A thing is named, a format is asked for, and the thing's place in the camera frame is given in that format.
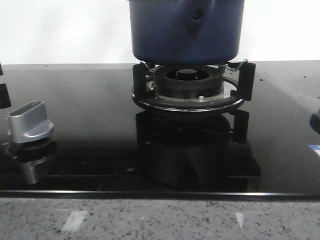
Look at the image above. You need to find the black pot support grate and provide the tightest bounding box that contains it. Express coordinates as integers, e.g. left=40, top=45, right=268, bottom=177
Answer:
left=132, top=62, right=256, bottom=113

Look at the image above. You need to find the blue cooking pot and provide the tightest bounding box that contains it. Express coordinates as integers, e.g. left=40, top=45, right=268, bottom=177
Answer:
left=128, top=0, right=245, bottom=66

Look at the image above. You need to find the blue white label sticker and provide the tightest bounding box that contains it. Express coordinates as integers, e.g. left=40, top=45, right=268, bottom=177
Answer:
left=309, top=144, right=320, bottom=157

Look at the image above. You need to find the left burner pot support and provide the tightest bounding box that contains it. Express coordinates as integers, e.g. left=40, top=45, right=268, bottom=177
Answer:
left=0, top=61, right=12, bottom=109

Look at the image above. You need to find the silver stove control knob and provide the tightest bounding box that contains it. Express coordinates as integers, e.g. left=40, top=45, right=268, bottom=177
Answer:
left=7, top=100, right=54, bottom=144

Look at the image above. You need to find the silver wire pot reducer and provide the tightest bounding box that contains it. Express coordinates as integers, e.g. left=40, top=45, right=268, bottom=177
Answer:
left=139, top=59, right=249, bottom=73

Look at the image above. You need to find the black glass cooktop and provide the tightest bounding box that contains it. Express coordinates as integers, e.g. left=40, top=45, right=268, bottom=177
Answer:
left=0, top=61, right=320, bottom=200

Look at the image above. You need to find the black gas burner head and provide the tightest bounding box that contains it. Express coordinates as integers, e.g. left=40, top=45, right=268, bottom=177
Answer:
left=153, top=66, right=224, bottom=99

